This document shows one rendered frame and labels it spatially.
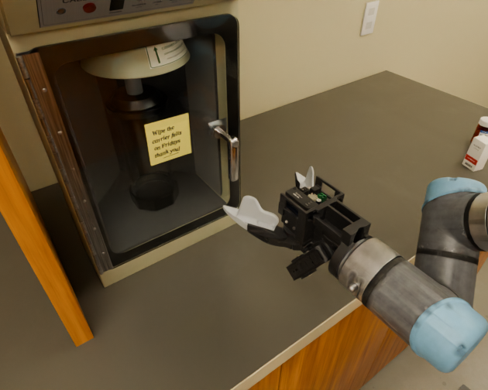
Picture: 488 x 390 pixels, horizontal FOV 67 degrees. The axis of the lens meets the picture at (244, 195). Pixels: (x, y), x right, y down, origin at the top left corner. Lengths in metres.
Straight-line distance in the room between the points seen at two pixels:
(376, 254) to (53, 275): 0.43
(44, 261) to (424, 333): 0.47
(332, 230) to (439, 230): 0.15
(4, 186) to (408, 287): 0.46
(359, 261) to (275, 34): 0.94
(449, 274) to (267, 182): 0.56
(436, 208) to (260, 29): 0.85
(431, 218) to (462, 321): 0.16
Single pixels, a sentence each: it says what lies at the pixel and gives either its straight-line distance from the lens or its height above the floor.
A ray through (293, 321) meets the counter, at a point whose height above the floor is 0.94.
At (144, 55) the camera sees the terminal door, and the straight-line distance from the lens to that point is 0.56.
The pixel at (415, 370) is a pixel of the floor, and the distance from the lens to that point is 1.84.
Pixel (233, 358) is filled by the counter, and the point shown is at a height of 0.94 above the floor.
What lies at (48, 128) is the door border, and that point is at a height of 1.29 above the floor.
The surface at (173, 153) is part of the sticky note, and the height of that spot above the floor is 1.19.
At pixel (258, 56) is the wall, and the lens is 1.26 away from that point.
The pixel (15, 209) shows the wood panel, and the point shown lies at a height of 1.24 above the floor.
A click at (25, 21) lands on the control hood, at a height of 1.43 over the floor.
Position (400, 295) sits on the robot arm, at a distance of 0.45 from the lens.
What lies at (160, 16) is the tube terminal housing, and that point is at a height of 1.40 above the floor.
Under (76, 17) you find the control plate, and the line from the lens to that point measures 0.50.
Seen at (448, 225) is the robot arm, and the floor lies 1.20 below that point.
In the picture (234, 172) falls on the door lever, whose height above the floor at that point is 1.14.
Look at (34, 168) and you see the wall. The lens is 1.09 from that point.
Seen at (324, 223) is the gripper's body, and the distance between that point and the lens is 0.49.
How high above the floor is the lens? 1.53
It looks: 40 degrees down
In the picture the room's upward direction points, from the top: straight up
